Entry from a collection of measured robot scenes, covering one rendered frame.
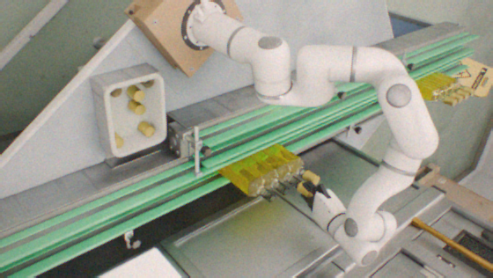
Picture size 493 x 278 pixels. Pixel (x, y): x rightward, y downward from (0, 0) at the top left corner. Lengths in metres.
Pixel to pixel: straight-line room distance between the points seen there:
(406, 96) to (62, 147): 0.90
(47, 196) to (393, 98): 0.91
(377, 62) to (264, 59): 0.26
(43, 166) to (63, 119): 0.15
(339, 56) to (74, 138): 0.75
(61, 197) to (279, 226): 0.64
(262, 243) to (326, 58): 0.60
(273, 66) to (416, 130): 0.35
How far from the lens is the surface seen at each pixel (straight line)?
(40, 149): 1.28
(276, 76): 1.05
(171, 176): 1.31
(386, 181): 1.08
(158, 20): 1.17
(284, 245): 1.34
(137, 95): 1.25
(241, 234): 1.36
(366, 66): 1.03
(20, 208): 1.27
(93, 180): 1.30
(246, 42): 1.08
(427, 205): 1.63
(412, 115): 0.98
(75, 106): 1.26
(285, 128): 1.52
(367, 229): 1.09
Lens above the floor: 1.82
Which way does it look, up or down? 39 degrees down
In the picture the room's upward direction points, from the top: 123 degrees clockwise
